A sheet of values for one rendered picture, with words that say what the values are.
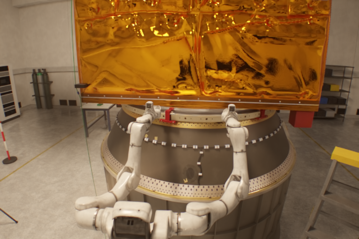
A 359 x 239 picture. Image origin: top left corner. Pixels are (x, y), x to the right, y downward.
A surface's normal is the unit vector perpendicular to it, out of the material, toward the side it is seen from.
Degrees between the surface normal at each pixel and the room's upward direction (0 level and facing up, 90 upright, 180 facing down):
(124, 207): 3
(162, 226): 0
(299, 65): 89
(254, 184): 43
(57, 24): 90
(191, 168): 62
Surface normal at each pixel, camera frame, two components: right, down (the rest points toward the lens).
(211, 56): 0.03, 0.18
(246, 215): 0.29, 0.25
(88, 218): -0.06, -0.53
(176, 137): -0.23, -0.23
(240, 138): 0.07, -0.07
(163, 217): 0.00, -0.98
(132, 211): 0.01, -0.89
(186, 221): 0.01, -0.72
